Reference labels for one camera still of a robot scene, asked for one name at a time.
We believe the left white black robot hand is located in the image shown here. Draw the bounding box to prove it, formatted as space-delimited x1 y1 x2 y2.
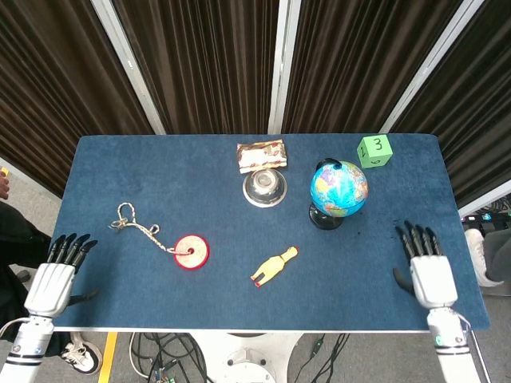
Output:
23 233 100 319

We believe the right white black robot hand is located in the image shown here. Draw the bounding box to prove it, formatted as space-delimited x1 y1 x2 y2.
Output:
393 220 459 309

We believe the small globe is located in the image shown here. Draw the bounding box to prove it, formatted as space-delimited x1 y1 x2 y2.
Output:
307 158 369 231

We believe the person in black clothes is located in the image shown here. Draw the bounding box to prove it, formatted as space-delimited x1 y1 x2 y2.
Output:
0 200 53 342

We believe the grey trouser leg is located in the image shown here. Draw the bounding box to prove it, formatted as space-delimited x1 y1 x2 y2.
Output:
482 229 511 282

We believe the white black sneaker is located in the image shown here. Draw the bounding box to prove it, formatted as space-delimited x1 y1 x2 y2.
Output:
60 333 103 375

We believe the yellow floor tape strip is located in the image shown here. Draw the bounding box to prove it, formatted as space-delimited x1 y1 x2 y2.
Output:
97 331 119 383

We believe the green circuit board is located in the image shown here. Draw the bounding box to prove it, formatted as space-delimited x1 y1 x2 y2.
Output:
149 365 176 383

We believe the green numbered foam cube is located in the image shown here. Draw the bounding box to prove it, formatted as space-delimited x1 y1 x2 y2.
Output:
355 134 393 170

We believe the yellow rubber chicken toy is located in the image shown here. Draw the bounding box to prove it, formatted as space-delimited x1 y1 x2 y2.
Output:
250 246 300 288

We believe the blue felt table mat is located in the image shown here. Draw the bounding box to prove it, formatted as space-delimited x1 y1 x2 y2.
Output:
50 133 492 332

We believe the brown pleated curtain panel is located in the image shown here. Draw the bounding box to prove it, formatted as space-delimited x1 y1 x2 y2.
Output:
113 0 280 135
281 0 464 135
0 0 155 200
389 0 511 208

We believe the stainless steel bowl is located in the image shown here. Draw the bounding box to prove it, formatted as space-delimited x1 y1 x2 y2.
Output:
242 168 288 208

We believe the crinkled snack packet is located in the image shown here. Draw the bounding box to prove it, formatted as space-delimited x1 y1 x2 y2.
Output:
236 138 289 176

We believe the black cable with green plug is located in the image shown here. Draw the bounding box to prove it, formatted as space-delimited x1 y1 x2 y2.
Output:
295 333 351 383

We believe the black floor cable bundle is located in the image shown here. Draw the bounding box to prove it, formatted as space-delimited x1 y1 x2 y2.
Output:
129 333 215 383

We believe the red disc toy with rope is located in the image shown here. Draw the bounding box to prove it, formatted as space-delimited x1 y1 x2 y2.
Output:
107 202 211 273

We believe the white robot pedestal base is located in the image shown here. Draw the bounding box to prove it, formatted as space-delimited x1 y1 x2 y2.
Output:
191 331 304 383

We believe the white screen frame post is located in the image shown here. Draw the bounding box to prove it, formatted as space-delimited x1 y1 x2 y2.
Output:
267 0 303 135
90 0 167 136
378 0 486 135

